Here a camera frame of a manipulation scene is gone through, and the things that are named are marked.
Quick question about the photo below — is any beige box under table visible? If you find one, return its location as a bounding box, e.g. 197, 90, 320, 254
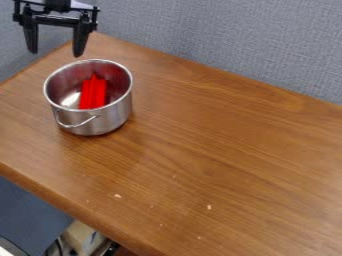
61, 221, 106, 256

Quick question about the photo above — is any red star-shaped block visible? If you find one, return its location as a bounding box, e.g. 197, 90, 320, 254
78, 74, 106, 109

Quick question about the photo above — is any stainless steel metal pot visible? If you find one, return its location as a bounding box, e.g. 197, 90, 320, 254
42, 59, 133, 136

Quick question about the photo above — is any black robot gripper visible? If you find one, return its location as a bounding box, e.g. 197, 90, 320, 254
12, 0, 100, 57

